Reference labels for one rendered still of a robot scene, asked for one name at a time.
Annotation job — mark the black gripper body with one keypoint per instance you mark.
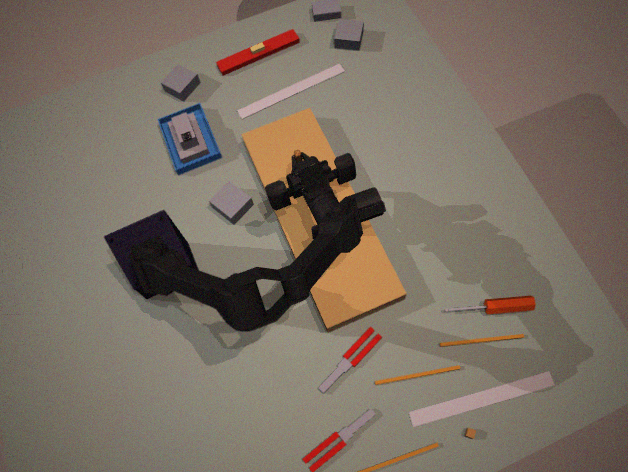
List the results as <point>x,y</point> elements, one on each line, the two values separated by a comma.
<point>279,195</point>

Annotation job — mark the pale pink flat strip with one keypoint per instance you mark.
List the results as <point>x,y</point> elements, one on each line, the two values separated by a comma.
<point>484,398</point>
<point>290,91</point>

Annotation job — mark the orange thin rod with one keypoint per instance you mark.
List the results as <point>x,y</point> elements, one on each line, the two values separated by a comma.
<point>482,340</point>
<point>419,374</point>
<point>400,458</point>

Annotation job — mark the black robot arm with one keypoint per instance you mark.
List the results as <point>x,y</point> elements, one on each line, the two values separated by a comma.
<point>237,298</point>

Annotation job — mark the red long bar with tan top patch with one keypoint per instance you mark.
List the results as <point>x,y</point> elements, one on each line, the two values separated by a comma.
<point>257,52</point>

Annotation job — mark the blue rectangular tray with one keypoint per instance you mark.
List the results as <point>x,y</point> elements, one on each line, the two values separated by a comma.
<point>206,131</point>

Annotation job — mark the orange rectangular panel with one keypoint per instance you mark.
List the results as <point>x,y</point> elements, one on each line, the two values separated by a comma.
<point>356,284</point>

